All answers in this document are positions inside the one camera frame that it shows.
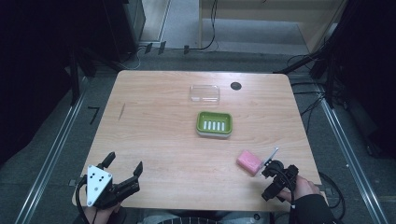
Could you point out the black cabinet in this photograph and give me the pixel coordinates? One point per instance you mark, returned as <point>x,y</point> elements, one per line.
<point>124,28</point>

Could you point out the black power plug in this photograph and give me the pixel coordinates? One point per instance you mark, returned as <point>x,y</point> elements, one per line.
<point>186,49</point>
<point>162,47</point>
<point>148,48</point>

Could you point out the black stand post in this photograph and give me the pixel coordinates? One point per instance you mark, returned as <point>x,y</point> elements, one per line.
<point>74,77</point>

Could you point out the person's right hand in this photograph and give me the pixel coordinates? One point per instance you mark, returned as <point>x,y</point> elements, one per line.
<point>302,187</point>

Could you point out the black round table grommet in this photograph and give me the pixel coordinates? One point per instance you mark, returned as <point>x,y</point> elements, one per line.
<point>236,86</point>

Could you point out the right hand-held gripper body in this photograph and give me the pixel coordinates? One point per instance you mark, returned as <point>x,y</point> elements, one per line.
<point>279,179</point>

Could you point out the green soap dish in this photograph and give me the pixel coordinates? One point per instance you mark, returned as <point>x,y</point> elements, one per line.
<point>214,124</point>

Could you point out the black stand leg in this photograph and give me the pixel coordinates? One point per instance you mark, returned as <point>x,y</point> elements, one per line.
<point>299,63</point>

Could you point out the pink soap bar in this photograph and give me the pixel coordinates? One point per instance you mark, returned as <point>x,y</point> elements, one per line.
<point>249,161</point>

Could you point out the person's left hand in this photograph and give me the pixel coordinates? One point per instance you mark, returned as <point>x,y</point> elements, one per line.
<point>100,214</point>

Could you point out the clear plastic lid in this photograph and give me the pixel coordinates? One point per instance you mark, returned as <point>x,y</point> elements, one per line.
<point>204,94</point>

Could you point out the metal floor rail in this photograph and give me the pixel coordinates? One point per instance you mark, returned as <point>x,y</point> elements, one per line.
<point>351,155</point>
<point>51,155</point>

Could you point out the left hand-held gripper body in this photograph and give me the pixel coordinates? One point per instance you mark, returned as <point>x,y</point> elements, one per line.
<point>98,185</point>

